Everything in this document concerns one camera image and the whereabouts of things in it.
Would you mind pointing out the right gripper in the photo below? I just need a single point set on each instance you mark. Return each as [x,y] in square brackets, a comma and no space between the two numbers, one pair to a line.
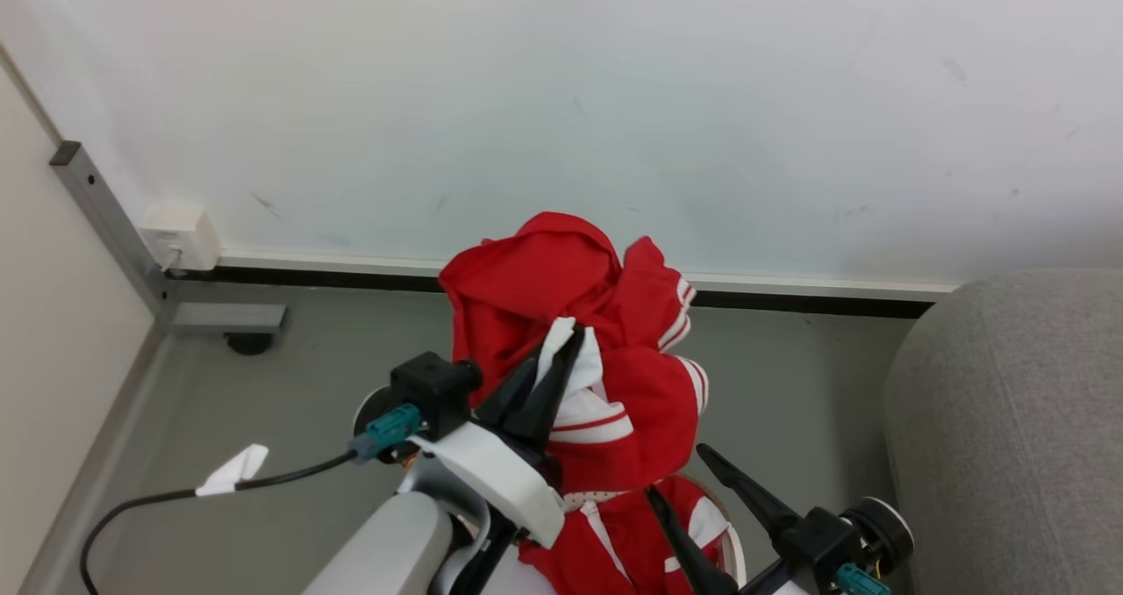
[768,582]

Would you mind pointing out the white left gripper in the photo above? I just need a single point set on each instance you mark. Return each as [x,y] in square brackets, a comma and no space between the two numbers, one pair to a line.
[500,476]

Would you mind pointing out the red white striped garment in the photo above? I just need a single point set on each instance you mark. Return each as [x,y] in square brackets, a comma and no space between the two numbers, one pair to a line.
[526,279]

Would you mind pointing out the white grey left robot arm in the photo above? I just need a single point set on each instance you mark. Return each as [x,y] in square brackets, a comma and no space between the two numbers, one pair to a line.
[395,547]

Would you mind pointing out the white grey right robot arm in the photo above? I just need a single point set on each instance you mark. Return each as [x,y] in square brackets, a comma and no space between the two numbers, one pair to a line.
[886,529]

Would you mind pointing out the red garment with dotted band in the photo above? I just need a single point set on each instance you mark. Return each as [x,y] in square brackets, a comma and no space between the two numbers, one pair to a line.
[649,560]

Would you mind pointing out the black baseboard strip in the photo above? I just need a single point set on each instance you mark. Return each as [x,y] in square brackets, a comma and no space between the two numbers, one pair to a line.
[790,299]

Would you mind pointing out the black round caster foot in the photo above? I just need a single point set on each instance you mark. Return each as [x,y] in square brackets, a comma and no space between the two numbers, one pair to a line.
[249,342]

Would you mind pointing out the grey fabric sofa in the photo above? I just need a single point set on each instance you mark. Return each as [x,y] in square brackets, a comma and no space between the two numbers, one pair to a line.
[1018,437]

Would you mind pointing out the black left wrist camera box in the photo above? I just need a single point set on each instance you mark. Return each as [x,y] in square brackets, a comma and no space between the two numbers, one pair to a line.
[434,389]

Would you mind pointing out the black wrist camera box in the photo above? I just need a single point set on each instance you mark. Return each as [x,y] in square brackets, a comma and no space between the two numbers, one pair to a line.
[434,389]
[820,542]

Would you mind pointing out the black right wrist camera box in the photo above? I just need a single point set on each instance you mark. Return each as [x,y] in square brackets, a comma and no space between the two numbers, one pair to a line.
[820,542]

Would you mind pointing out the white wall socket box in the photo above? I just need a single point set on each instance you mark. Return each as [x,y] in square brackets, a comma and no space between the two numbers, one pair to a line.
[182,235]

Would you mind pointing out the grey metal frame post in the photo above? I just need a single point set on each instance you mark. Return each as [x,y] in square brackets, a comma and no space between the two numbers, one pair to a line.
[105,218]

